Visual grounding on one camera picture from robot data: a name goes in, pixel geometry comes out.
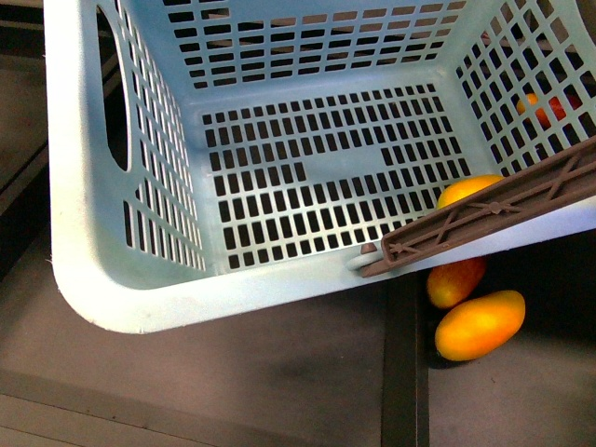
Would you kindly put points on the brown basket handle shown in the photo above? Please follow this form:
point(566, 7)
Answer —
point(553, 184)

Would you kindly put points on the yellow orange mango lower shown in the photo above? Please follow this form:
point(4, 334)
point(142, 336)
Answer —
point(479, 326)

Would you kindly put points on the red orange mango far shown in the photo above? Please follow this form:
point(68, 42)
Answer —
point(557, 108)

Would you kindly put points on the black fruit tray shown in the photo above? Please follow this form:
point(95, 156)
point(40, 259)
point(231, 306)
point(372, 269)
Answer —
point(356, 367)

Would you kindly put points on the red yellow mango upper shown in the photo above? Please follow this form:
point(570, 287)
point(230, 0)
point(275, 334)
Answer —
point(450, 284)

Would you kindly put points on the yellow lemon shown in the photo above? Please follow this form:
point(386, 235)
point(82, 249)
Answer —
point(466, 187)

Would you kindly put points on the light blue plastic basket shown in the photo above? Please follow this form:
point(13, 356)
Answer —
point(211, 158)

